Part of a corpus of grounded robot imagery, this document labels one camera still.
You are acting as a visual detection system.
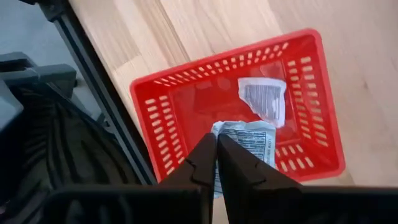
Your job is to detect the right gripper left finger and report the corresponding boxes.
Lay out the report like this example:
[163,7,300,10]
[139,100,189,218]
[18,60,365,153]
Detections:
[159,133,218,224]

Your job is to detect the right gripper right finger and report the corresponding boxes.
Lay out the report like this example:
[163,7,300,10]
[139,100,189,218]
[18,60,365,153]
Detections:
[217,133,304,224]

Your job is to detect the red plastic slotted basket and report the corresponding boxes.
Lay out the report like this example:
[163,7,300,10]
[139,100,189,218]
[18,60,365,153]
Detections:
[129,28,346,184]

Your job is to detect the black floor beam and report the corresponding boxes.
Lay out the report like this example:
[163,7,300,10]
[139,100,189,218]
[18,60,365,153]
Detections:
[0,51,78,94]

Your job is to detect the black cable conduit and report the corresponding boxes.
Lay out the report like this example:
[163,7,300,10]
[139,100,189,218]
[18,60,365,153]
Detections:
[0,86,141,224]

